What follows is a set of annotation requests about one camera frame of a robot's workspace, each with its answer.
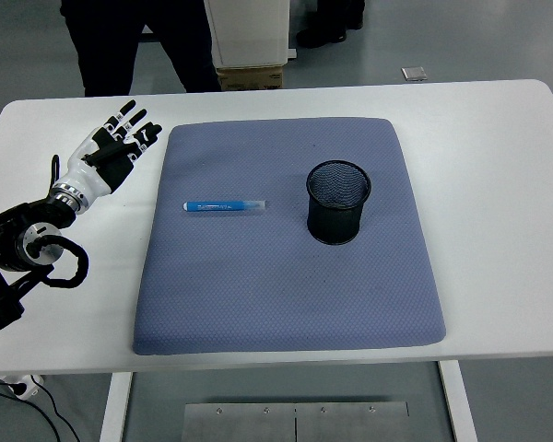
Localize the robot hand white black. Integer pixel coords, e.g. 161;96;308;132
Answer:
54;99;163;200

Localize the blue marker pen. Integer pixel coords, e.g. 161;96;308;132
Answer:
182;198;269;215

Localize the black mesh pen holder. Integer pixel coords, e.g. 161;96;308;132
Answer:
305;159;372;246

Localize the person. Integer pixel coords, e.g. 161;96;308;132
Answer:
59;0;222;98
296;0;366;50

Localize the brown cardboard box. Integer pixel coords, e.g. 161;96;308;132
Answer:
215;64;286;92

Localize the blue-grey fabric mat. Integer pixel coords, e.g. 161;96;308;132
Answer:
132;117;447;356

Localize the white power strip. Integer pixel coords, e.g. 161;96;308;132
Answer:
0;373;45;401

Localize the white table leg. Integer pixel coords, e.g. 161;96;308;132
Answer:
99;371;135;442
437;361;479;442

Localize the grey metal plate with screws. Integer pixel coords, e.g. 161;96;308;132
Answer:
182;401;410;442

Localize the grey square floor plate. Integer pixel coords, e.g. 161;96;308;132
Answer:
400;66;429;83

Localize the white pedestal cabinet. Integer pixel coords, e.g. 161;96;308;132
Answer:
203;0;299;70

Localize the black floor cable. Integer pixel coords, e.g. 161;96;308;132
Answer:
0;377;82;442

